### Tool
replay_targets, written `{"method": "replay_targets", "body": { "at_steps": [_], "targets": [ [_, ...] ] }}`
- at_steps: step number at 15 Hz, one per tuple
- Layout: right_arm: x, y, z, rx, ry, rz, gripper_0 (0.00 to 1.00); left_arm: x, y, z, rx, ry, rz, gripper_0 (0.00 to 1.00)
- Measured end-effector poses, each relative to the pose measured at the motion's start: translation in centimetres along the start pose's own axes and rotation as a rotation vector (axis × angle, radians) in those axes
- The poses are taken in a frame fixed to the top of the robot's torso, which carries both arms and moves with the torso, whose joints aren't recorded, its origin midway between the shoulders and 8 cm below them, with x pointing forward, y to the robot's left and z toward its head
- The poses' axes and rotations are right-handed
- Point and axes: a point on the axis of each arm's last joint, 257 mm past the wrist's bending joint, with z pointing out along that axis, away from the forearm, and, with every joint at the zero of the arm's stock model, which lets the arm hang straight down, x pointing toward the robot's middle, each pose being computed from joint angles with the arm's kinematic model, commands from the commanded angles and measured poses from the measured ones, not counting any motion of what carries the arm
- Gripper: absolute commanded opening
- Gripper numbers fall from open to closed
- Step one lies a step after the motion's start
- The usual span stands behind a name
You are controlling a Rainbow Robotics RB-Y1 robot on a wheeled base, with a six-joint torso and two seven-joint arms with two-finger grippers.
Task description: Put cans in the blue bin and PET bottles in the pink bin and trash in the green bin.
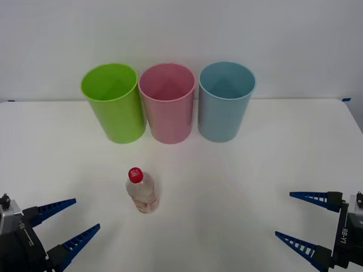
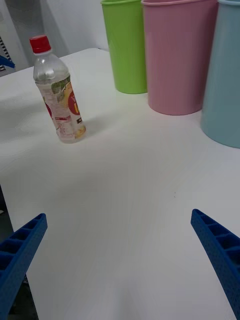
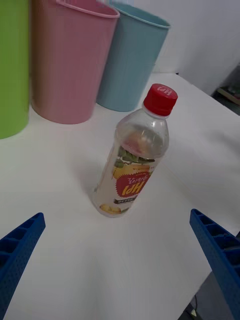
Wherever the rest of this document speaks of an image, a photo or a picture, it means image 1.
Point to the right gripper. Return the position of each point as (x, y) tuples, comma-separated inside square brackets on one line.
[(347, 243)]

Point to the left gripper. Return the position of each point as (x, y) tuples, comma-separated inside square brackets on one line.
[(22, 252)]

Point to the clear bottle with red cap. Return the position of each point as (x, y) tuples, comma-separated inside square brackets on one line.
[(143, 192)]

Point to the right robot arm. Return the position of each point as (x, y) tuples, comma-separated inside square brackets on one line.
[(354, 207)]

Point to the green plastic waste bin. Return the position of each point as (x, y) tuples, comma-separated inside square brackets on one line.
[(119, 119)]

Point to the pale blue plastic waste bin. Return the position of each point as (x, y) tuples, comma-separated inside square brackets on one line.
[(221, 119)]

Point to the pink plastic waste bin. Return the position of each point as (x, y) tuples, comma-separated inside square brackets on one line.
[(170, 122)]

